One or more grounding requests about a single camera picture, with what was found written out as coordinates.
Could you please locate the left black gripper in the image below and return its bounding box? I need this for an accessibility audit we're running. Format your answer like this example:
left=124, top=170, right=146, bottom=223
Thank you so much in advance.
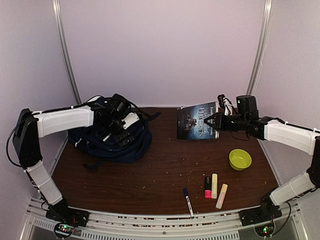
left=101, top=115, right=134, bottom=147

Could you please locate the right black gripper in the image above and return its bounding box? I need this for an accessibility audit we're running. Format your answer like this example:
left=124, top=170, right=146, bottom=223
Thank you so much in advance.
left=204, top=111, right=249, bottom=131

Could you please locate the dark blue paperback book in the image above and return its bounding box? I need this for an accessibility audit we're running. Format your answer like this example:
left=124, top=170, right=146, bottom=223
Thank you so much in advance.
left=176, top=101, right=219, bottom=141

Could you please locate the navy blue student backpack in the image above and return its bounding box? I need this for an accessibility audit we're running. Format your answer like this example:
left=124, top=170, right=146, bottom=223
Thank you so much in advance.
left=67, top=96, right=154, bottom=171

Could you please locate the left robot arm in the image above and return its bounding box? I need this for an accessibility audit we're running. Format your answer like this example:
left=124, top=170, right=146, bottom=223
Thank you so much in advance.
left=9, top=94, right=140, bottom=222

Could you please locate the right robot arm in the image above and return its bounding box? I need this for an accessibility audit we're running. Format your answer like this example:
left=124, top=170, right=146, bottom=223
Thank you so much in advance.
left=204, top=95, right=320, bottom=221

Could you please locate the lime green plastic bowl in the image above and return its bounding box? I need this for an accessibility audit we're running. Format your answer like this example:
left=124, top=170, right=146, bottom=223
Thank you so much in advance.
left=229, top=149, right=252, bottom=171

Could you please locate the yellow highlighter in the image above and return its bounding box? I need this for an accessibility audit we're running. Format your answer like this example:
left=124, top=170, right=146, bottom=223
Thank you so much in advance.
left=211, top=173, right=218, bottom=199

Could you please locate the pink black highlighter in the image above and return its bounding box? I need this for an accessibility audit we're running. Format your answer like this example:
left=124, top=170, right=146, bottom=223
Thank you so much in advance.
left=204, top=176, right=212, bottom=199

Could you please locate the blue capped whiteboard marker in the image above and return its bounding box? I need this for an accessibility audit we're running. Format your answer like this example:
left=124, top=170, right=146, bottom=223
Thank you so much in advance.
left=183, top=188, right=195, bottom=219

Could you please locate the pale orange highlighter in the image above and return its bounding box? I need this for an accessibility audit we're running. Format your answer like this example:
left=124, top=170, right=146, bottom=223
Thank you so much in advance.
left=215, top=183, right=228, bottom=209

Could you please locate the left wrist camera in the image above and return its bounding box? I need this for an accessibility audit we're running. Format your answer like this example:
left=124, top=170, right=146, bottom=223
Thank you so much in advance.
left=122, top=112, right=140, bottom=130

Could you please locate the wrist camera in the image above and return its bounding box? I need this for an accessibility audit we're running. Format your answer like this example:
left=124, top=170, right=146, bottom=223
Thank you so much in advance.
left=122, top=112, right=140, bottom=130
left=217, top=94, right=237, bottom=116

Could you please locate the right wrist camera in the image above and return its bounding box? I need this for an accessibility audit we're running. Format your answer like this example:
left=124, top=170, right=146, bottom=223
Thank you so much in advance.
left=217, top=94, right=237, bottom=116

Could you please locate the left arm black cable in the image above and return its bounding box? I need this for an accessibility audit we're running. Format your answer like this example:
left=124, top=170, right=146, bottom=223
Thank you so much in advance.
left=124, top=99, right=162, bottom=126

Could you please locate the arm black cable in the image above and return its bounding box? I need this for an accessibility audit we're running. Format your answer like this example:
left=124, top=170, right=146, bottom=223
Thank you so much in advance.
left=124, top=99, right=162, bottom=126
left=269, top=199, right=293, bottom=236

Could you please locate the right aluminium frame post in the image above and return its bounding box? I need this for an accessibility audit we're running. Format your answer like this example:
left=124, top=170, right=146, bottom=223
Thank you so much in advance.
left=246, top=0, right=274, bottom=95

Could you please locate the aluminium frame post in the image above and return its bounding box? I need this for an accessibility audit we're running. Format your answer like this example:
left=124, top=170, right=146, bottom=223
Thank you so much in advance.
left=246, top=0, right=274, bottom=95
left=52, top=0, right=82, bottom=104

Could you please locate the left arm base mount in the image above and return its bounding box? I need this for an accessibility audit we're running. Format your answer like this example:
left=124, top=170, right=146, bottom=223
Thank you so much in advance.
left=45, top=208, right=90, bottom=239

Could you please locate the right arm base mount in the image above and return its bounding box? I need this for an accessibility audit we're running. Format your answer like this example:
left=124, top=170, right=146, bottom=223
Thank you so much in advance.
left=239, top=207, right=282, bottom=238

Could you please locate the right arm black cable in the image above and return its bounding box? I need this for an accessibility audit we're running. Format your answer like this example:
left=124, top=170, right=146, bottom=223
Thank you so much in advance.
left=269, top=199, right=293, bottom=236

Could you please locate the front aluminium rail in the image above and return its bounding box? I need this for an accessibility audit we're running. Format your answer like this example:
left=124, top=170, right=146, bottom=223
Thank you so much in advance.
left=22, top=199, right=308, bottom=240

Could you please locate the left aluminium frame post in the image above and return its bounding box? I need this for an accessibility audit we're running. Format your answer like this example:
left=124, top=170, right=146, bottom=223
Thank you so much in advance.
left=52, top=0, right=82, bottom=104

